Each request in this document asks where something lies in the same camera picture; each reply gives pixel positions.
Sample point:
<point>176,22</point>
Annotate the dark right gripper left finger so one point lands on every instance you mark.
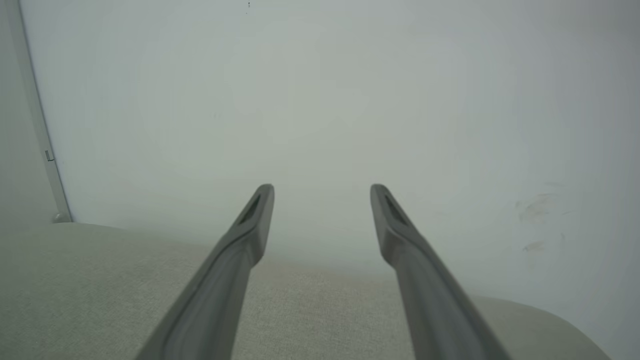
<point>215,300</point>

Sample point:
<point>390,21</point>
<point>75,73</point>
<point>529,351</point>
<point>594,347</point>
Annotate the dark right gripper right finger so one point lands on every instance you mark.
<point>435,300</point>

